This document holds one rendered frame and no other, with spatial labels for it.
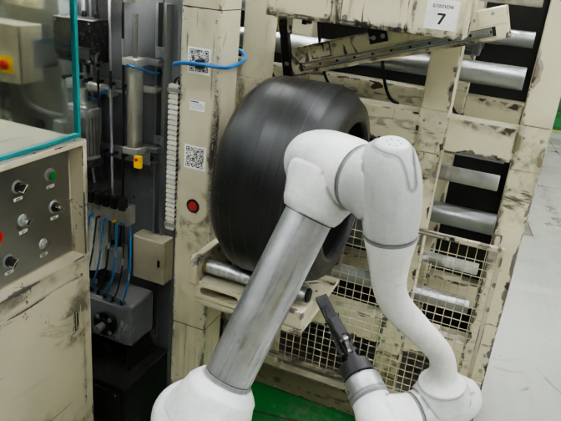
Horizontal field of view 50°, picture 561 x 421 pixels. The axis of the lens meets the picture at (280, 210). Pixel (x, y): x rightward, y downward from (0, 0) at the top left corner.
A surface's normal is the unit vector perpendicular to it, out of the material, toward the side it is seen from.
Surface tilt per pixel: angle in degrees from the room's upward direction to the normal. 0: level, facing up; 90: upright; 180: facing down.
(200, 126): 90
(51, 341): 90
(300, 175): 68
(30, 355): 90
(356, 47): 90
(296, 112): 35
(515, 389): 0
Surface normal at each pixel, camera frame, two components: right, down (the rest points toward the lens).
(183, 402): -0.64, -0.33
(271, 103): -0.12, -0.62
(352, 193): -0.72, 0.28
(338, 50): -0.39, 0.31
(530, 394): 0.10, -0.92
